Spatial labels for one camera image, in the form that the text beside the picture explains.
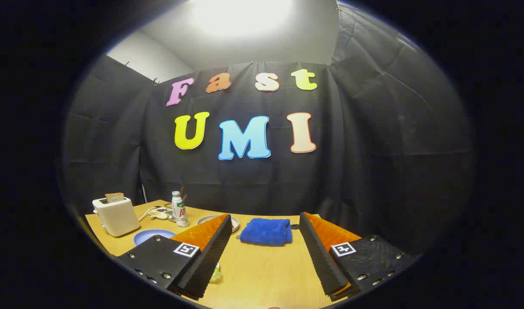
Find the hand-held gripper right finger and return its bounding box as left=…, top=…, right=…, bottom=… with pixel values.
left=299, top=212, right=417, bottom=301

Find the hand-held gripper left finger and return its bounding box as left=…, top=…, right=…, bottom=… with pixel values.
left=116, top=214, right=232, bottom=301

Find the beige round plate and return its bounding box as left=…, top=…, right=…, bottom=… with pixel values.
left=197, top=214, right=240, bottom=233

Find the white drink bottle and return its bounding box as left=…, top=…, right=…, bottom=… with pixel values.
left=172, top=191, right=190, bottom=227

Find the blue folded towel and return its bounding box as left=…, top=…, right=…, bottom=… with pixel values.
left=239, top=218, right=293, bottom=246

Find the blue round plate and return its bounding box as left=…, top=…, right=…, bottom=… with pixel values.
left=133, top=229, right=177, bottom=246

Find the white divided condiment dish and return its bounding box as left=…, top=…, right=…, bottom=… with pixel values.
left=148, top=206, right=175, bottom=221

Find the black backdrop cloth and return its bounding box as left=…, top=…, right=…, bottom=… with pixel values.
left=63, top=2, right=475, bottom=258

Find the white toaster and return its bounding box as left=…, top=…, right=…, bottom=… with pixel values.
left=92, top=197, right=141, bottom=237

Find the white toaster cable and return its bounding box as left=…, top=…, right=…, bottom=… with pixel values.
left=138, top=207, right=160, bottom=222

